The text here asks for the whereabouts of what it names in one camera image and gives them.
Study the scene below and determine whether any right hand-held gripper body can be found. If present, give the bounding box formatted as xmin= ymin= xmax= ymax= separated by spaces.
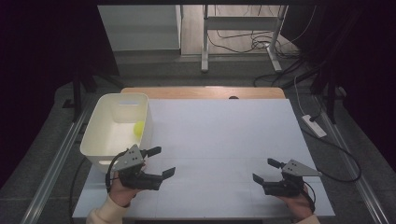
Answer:
xmin=262 ymin=159 xmax=323 ymax=198

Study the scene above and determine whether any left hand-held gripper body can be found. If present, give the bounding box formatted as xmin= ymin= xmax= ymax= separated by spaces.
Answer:
xmin=111 ymin=143 xmax=164 ymax=191

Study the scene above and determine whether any yellow tennis ball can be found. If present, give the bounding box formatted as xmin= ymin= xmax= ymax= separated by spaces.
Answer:
xmin=133 ymin=120 xmax=146 ymax=138

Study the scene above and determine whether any white plastic bin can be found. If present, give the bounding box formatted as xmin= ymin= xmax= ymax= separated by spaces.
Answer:
xmin=79 ymin=91 xmax=154 ymax=174

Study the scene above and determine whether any person's right hand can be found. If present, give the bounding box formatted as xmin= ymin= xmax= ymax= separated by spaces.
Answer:
xmin=278 ymin=185 xmax=316 ymax=222

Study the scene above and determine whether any person's left hand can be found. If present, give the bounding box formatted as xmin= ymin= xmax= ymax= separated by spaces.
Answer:
xmin=107 ymin=163 xmax=148 ymax=208

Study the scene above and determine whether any white power strip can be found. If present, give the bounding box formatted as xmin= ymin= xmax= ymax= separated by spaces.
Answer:
xmin=301 ymin=114 xmax=328 ymax=139

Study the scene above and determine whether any black stand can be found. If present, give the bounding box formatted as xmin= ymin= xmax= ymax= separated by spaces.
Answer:
xmin=62 ymin=62 xmax=125 ymax=123
xmin=310 ymin=62 xmax=347 ymax=125

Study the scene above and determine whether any white cabinet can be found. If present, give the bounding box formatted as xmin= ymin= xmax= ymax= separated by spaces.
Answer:
xmin=97 ymin=4 xmax=183 ymax=52

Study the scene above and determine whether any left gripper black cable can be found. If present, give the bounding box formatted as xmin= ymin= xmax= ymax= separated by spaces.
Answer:
xmin=105 ymin=148 xmax=129 ymax=194

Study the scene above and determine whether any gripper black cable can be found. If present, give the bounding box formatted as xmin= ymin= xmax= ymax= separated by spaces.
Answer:
xmin=105 ymin=148 xmax=129 ymax=194
xmin=303 ymin=180 xmax=317 ymax=213

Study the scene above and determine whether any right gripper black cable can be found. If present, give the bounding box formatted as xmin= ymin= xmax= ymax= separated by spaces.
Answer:
xmin=303 ymin=180 xmax=317 ymax=213

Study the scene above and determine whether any black floor cable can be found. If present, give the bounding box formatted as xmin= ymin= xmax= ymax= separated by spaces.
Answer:
xmin=68 ymin=156 xmax=89 ymax=224

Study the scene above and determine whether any black power cable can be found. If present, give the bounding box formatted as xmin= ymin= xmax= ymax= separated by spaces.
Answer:
xmin=300 ymin=106 xmax=362 ymax=184

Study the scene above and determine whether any white cable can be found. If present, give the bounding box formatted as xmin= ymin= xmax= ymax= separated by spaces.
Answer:
xmin=293 ymin=74 xmax=308 ymax=117

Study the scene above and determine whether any aluminium floor rail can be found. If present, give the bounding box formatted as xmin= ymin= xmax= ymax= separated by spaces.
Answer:
xmin=20 ymin=96 xmax=94 ymax=224
xmin=313 ymin=92 xmax=390 ymax=224

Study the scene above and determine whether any tangle of black cables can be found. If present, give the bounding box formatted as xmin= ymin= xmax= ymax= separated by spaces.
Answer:
xmin=206 ymin=4 xmax=317 ymax=88

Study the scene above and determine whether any grey metal table frame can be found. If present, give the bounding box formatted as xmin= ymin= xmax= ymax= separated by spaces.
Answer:
xmin=200 ymin=4 xmax=290 ymax=74

